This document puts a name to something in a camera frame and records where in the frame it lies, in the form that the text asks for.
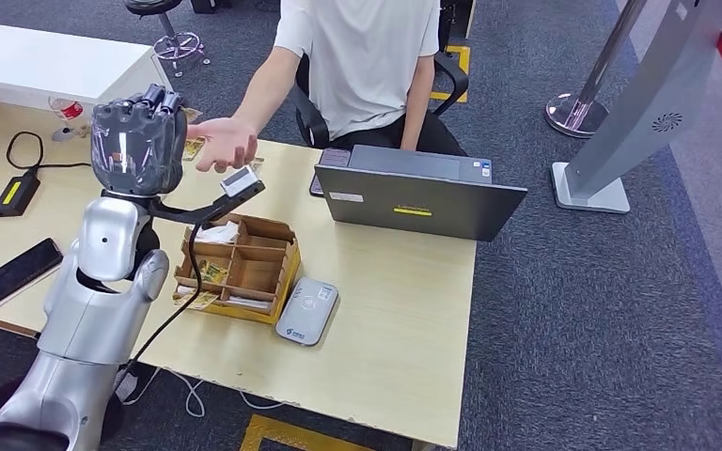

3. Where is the cardboard compartment organizer box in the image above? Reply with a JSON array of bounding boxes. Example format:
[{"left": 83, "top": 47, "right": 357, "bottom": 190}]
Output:
[{"left": 172, "top": 213, "right": 302, "bottom": 325}]

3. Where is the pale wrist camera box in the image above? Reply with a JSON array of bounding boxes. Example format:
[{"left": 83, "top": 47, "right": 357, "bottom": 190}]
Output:
[{"left": 219, "top": 165, "right": 261, "bottom": 198}]

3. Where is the grey card reader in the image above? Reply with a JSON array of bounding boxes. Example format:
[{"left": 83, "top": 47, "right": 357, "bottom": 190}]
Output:
[{"left": 275, "top": 277, "right": 339, "bottom": 348}]

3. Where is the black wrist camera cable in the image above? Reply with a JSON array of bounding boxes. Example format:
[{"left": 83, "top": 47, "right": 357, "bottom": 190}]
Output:
[{"left": 100, "top": 221, "right": 205, "bottom": 444}]

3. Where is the white power strip cord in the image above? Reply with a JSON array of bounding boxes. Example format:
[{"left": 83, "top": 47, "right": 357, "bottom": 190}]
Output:
[{"left": 161, "top": 366, "right": 284, "bottom": 419}]

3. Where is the black stool chrome base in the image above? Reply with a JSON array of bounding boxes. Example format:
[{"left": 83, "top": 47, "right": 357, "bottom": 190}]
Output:
[{"left": 122, "top": 0, "right": 211, "bottom": 78}]

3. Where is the grey kiosk stand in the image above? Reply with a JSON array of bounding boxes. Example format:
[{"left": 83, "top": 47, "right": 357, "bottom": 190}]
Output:
[{"left": 551, "top": 0, "right": 722, "bottom": 215}]

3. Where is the smartphone beside laptop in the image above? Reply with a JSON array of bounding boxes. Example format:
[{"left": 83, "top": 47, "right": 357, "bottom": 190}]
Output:
[{"left": 308, "top": 148, "right": 353, "bottom": 198}]

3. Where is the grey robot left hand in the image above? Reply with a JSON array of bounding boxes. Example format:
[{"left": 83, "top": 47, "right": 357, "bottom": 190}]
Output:
[{"left": 89, "top": 84, "right": 189, "bottom": 199}]

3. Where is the yellow floor tape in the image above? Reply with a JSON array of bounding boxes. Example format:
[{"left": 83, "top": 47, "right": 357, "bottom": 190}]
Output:
[
  {"left": 429, "top": 44, "right": 472, "bottom": 104},
  {"left": 241, "top": 414, "right": 375, "bottom": 451}
]

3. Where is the black smartphone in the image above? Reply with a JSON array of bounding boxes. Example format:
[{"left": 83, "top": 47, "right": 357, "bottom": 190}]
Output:
[{"left": 0, "top": 239, "right": 64, "bottom": 311}]

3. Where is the black case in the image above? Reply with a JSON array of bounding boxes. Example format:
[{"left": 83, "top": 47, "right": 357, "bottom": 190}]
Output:
[{"left": 189, "top": 0, "right": 234, "bottom": 15}]

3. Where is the dark grey laptop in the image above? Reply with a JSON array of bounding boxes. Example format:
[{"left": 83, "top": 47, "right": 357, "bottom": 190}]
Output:
[{"left": 314, "top": 144, "right": 529, "bottom": 243}]

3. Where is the black power brick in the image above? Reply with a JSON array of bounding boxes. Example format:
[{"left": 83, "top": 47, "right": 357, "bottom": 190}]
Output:
[{"left": 0, "top": 172, "right": 40, "bottom": 218}]

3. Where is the white desk cabinet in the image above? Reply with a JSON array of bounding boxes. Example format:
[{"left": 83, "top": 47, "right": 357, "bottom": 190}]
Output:
[{"left": 0, "top": 18, "right": 176, "bottom": 141}]

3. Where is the black plug with cable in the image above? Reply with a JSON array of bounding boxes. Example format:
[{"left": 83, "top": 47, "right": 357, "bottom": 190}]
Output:
[{"left": 6, "top": 131, "right": 92, "bottom": 170}]

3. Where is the yellow card stack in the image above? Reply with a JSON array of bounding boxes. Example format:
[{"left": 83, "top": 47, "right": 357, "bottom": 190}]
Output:
[{"left": 181, "top": 136, "right": 208, "bottom": 163}]

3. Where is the chrome stanchion post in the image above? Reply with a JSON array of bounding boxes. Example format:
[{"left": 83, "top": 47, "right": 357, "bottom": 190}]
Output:
[{"left": 544, "top": 0, "right": 649, "bottom": 139}]

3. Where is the clear bottle red label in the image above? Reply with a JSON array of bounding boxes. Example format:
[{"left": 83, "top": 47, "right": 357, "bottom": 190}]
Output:
[{"left": 48, "top": 96, "right": 85, "bottom": 120}]

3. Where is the black office chair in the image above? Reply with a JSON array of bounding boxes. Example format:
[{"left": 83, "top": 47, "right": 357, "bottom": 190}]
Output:
[{"left": 292, "top": 0, "right": 471, "bottom": 149}]

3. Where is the black camera bracket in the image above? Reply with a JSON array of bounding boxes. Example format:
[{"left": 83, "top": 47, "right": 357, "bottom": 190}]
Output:
[{"left": 102, "top": 177, "right": 267, "bottom": 226}]

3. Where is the person's right hand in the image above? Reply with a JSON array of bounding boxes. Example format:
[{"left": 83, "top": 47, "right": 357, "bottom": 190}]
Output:
[{"left": 186, "top": 117, "right": 260, "bottom": 174}]

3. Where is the crumpled white paper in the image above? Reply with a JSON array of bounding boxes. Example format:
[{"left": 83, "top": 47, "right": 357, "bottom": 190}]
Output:
[{"left": 194, "top": 222, "right": 241, "bottom": 245}]

